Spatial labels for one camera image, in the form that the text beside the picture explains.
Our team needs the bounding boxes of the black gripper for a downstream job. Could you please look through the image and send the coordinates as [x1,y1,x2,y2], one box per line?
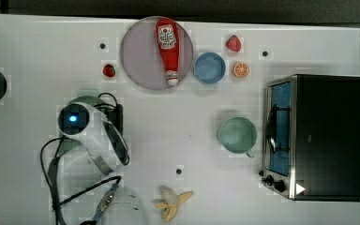
[108,104,124,134]

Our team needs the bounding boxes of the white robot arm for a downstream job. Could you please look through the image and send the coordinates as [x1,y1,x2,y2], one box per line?
[40,100,149,225]

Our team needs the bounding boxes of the small red strawberry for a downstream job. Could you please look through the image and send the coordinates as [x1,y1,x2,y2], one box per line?
[102,64,116,78]

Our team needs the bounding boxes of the red ketchup bottle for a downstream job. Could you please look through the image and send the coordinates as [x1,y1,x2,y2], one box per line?
[155,18,179,86]

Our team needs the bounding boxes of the peeled banana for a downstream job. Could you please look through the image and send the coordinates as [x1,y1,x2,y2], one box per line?
[155,187,193,223]

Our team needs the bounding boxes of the blue bowl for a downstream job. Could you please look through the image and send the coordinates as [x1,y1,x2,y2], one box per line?
[193,52,226,84]

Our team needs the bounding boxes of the green mug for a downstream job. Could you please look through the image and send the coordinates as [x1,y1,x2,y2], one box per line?
[217,116,257,158]

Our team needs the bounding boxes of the orange slice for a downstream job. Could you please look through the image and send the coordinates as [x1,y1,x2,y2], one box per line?
[232,62,249,78]

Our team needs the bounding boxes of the large red strawberry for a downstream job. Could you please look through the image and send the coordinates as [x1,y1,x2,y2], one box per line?
[226,35,242,53]

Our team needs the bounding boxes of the black toaster oven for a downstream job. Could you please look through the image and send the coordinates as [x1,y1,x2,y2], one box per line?
[260,74,360,202]

